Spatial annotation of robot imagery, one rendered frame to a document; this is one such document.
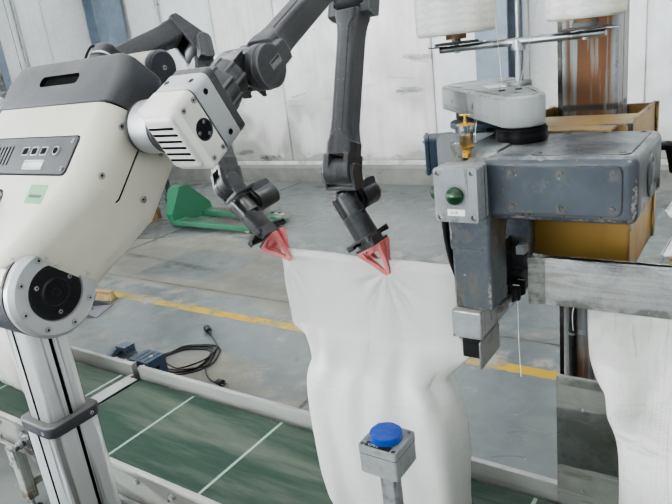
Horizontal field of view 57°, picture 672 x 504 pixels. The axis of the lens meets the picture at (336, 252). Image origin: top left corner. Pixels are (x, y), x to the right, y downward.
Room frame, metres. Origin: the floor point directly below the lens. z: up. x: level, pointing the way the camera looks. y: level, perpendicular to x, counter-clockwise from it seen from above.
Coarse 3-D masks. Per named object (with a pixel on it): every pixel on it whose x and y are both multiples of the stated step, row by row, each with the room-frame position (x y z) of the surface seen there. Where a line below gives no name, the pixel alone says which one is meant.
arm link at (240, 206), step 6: (252, 192) 1.57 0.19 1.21; (240, 198) 1.53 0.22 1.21; (246, 198) 1.54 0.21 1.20; (252, 198) 1.57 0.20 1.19; (258, 198) 1.56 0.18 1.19; (234, 204) 1.53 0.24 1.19; (240, 204) 1.53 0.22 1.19; (246, 204) 1.53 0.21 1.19; (252, 204) 1.53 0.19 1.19; (258, 204) 1.56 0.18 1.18; (234, 210) 1.53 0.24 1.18; (240, 210) 1.52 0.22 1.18; (246, 210) 1.52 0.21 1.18; (240, 216) 1.52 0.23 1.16
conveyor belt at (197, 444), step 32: (128, 416) 1.96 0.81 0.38; (160, 416) 1.94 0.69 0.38; (192, 416) 1.91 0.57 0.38; (224, 416) 1.88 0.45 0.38; (256, 416) 1.86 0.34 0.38; (128, 448) 1.76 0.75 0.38; (160, 448) 1.74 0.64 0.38; (192, 448) 1.72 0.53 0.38; (224, 448) 1.70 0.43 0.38; (256, 448) 1.68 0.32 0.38; (288, 448) 1.66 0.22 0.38; (192, 480) 1.56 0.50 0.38; (224, 480) 1.54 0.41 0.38; (256, 480) 1.52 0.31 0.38; (288, 480) 1.50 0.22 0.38; (320, 480) 1.49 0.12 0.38
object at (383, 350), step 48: (288, 288) 1.48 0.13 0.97; (336, 288) 1.39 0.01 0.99; (384, 288) 1.30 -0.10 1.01; (432, 288) 1.24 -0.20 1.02; (336, 336) 1.39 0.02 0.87; (384, 336) 1.31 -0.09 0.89; (432, 336) 1.24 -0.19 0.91; (336, 384) 1.31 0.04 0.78; (384, 384) 1.23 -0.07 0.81; (432, 384) 1.20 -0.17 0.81; (336, 432) 1.32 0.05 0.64; (432, 432) 1.16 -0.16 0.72; (336, 480) 1.32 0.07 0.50; (432, 480) 1.17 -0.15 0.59
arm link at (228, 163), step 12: (204, 36) 1.71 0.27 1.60; (204, 48) 1.69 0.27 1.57; (192, 60) 1.71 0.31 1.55; (204, 60) 1.70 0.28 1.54; (228, 156) 1.57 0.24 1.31; (216, 168) 1.56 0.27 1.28; (228, 168) 1.55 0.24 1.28; (240, 168) 1.57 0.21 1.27; (216, 180) 1.57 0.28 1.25; (216, 192) 1.56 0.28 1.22; (228, 192) 1.54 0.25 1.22
